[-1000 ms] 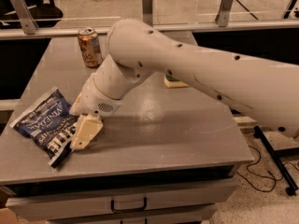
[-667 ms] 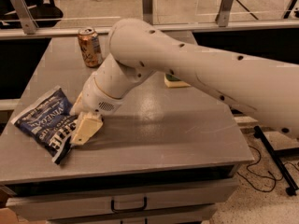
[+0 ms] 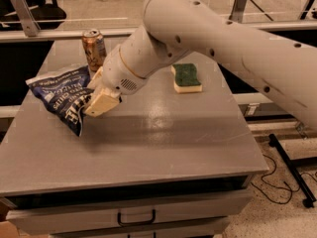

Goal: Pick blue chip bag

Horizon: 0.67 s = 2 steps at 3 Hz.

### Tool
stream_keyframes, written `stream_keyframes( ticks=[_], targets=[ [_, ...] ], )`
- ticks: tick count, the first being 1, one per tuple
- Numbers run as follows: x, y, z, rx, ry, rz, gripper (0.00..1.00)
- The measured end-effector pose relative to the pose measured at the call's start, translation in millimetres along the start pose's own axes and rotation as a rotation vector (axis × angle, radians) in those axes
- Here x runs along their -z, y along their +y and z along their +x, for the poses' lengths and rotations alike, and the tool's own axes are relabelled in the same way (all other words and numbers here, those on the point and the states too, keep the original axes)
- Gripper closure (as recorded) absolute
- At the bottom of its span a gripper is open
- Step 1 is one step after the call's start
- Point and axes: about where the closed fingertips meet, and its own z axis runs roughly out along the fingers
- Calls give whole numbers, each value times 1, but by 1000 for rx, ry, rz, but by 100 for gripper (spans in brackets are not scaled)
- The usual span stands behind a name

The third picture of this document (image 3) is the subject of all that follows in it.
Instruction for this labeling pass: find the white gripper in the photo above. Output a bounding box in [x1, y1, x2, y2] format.
[84, 45, 147, 117]

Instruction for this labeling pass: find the blue chip bag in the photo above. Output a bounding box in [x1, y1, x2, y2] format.
[26, 65, 93, 136]

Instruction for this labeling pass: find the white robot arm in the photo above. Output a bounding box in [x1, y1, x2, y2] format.
[84, 0, 317, 130]

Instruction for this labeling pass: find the gold soda can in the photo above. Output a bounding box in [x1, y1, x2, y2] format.
[82, 29, 107, 71]

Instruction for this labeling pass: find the green yellow sponge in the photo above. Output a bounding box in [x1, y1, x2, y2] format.
[171, 63, 202, 93]

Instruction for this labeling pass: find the black office chair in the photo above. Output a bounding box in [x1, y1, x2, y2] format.
[0, 0, 66, 31]

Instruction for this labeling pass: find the grey upper drawer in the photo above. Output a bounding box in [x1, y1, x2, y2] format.
[7, 189, 252, 235]

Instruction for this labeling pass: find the grey drawer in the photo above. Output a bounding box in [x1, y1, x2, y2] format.
[7, 189, 252, 235]
[50, 217, 229, 238]

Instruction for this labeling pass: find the grey lower drawer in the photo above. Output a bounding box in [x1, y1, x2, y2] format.
[50, 217, 229, 238]

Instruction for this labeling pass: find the black stand leg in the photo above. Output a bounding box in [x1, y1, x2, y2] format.
[268, 134, 317, 208]

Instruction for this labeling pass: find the white horizontal rail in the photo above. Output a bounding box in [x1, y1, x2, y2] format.
[0, 20, 317, 43]

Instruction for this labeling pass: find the left metal rail bracket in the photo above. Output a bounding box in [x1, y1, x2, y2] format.
[10, 0, 40, 37]

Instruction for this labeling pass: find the metal rail bracket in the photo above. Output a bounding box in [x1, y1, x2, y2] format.
[10, 0, 40, 37]
[229, 0, 248, 23]

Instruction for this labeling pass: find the black drawer handle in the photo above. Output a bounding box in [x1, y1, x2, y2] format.
[117, 209, 157, 227]

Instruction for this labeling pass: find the right metal rail bracket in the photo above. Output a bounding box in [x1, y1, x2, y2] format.
[229, 0, 248, 23]

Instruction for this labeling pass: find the black floor cable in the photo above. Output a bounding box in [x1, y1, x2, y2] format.
[251, 154, 317, 205]

